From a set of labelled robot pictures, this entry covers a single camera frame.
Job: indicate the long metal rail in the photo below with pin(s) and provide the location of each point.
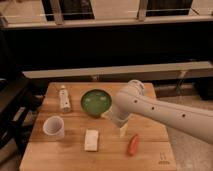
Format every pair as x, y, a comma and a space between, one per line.
166, 71

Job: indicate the white patterned bottle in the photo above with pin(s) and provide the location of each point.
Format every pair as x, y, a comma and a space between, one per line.
64, 99

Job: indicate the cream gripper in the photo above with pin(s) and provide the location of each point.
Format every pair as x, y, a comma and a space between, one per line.
122, 130

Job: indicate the orange carrot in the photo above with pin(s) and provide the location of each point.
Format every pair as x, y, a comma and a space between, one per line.
133, 145

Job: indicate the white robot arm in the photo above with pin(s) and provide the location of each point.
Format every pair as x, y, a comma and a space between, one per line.
130, 99

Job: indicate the wooden cutting board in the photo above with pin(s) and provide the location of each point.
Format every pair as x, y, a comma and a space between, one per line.
154, 151

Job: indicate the white sponge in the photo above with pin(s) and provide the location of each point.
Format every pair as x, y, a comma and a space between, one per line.
91, 140

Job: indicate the black side furniture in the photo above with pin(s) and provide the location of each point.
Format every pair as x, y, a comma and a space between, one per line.
16, 100

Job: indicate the green ceramic bowl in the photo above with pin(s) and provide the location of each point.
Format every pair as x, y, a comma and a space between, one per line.
95, 102

